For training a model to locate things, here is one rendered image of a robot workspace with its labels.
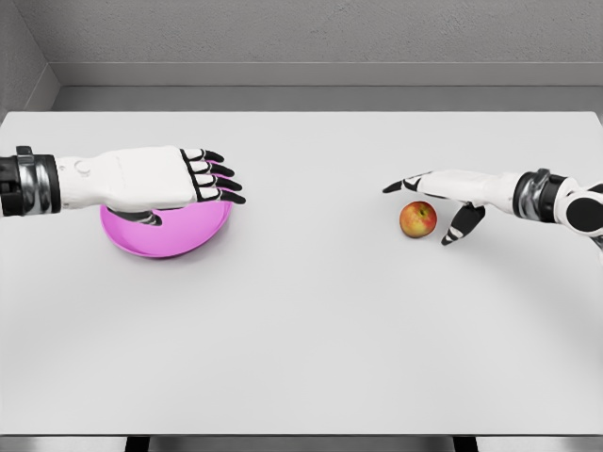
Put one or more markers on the pink plate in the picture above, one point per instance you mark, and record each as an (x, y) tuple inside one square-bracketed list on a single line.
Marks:
[(174, 230)]

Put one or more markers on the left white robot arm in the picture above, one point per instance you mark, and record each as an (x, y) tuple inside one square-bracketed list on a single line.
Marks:
[(42, 181)]

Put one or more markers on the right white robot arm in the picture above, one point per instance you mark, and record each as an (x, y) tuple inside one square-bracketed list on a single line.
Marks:
[(546, 200)]

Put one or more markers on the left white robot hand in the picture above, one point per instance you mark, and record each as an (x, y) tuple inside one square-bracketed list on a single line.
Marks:
[(146, 176)]

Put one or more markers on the red yellow apple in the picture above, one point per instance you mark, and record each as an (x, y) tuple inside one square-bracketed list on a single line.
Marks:
[(417, 219)]

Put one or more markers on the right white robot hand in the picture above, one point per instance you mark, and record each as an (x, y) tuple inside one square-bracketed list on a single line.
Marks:
[(447, 183)]

